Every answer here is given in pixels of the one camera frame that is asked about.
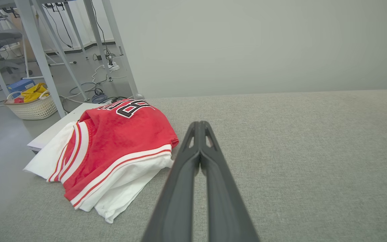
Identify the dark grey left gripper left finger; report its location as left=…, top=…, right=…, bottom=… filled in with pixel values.
left=141, top=121, right=201, bottom=242

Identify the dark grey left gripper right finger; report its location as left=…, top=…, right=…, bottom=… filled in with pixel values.
left=200, top=121, right=260, bottom=242

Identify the red and white jersey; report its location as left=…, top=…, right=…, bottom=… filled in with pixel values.
left=23, top=98, right=179, bottom=224

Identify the yellow cloth garment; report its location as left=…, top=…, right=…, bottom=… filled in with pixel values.
left=20, top=83, right=50, bottom=103

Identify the grey fabric sofa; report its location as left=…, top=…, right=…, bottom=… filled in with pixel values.
left=0, top=89, right=387, bottom=242

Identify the white woven laundry basket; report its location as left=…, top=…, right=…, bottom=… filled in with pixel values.
left=4, top=90, right=58, bottom=120

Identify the blue box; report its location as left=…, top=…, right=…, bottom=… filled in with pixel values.
left=7, top=79, right=35, bottom=94

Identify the grey office chair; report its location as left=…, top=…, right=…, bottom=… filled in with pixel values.
left=0, top=15, right=33, bottom=87

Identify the blue coiled cable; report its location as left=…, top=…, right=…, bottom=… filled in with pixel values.
left=91, top=93, right=109, bottom=104

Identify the black floor cable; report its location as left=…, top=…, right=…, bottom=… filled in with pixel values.
left=69, top=79, right=109, bottom=96

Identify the white floor cable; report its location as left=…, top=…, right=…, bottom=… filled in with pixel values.
left=92, top=65, right=127, bottom=85

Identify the black hanging cable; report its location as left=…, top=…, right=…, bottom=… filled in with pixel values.
left=42, top=3, right=74, bottom=49

